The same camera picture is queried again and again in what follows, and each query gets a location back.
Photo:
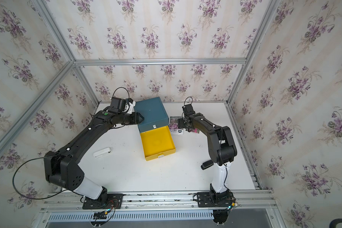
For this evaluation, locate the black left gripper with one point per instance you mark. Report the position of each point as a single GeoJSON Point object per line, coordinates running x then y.
{"type": "Point", "coordinates": [136, 118]}

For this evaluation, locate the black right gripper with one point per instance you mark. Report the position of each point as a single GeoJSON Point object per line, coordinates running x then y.
{"type": "Point", "coordinates": [179, 123]}

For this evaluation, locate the pink flower seed bag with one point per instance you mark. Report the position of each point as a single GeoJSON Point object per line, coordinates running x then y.
{"type": "Point", "coordinates": [173, 126]}

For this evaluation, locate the yellow drawer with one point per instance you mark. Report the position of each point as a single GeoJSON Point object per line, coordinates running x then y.
{"type": "Point", "coordinates": [157, 143]}

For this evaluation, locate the white stapler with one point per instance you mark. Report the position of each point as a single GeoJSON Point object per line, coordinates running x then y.
{"type": "Point", "coordinates": [102, 153]}

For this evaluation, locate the black stapler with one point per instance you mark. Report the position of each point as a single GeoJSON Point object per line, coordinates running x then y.
{"type": "Point", "coordinates": [207, 164]}

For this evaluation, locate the teal drawer cabinet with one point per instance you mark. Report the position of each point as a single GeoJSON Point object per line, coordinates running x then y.
{"type": "Point", "coordinates": [154, 113]}

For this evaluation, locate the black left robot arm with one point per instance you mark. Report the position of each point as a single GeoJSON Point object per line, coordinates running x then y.
{"type": "Point", "coordinates": [61, 167]}

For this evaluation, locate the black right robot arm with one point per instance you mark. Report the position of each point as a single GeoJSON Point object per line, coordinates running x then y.
{"type": "Point", "coordinates": [221, 148]}

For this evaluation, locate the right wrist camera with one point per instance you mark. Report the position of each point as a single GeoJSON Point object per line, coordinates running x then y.
{"type": "Point", "coordinates": [188, 110]}

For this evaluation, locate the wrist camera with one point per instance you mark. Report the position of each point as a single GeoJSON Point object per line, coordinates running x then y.
{"type": "Point", "coordinates": [188, 110]}
{"type": "Point", "coordinates": [129, 106]}

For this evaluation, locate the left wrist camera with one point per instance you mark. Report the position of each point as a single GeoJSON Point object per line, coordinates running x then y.
{"type": "Point", "coordinates": [129, 106]}

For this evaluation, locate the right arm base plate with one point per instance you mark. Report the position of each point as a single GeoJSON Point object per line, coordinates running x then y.
{"type": "Point", "coordinates": [220, 200]}

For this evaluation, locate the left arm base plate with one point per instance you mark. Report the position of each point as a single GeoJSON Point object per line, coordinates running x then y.
{"type": "Point", "coordinates": [112, 200]}

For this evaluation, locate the aluminium mounting rail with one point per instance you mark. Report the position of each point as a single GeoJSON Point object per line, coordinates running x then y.
{"type": "Point", "coordinates": [166, 201]}

